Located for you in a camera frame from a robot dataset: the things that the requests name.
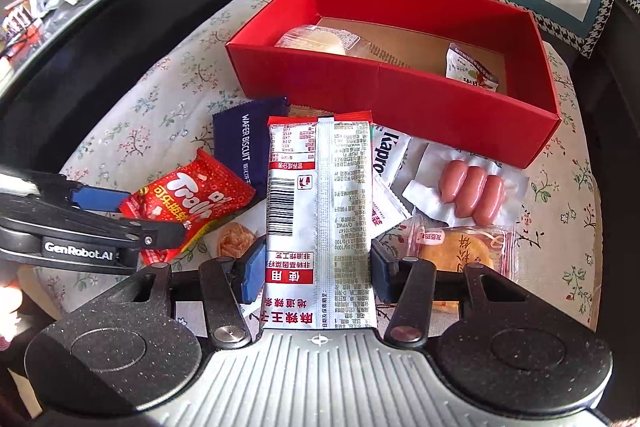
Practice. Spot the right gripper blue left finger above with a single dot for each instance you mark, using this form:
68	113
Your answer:
227	283

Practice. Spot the red Trolli candy packet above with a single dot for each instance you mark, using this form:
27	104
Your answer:
198	196

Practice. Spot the white Kaprons wafer packet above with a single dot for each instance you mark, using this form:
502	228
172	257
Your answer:
396	157

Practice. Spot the tan biscuit packet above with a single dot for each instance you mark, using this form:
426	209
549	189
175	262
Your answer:
233	240

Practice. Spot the red cardboard box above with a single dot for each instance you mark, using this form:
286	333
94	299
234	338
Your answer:
411	93

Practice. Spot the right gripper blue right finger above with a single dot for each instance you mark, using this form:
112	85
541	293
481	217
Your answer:
409	285

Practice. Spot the white bun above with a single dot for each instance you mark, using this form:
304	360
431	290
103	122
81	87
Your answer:
319	39

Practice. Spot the mooncake pastry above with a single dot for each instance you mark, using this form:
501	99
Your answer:
450	249

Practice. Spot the vacuum packed mini sausages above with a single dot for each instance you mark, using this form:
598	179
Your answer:
461	189

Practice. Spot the black glass coffee table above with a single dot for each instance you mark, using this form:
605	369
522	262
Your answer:
81	61

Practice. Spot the red white long snack packet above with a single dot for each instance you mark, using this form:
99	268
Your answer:
319	223

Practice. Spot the blue wafer biscuit packet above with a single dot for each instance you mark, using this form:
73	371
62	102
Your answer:
242	139

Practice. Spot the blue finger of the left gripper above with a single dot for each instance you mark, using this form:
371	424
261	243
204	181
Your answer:
58	190
140	234

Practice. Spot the white duck neck snack packet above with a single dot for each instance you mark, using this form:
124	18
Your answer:
463	67

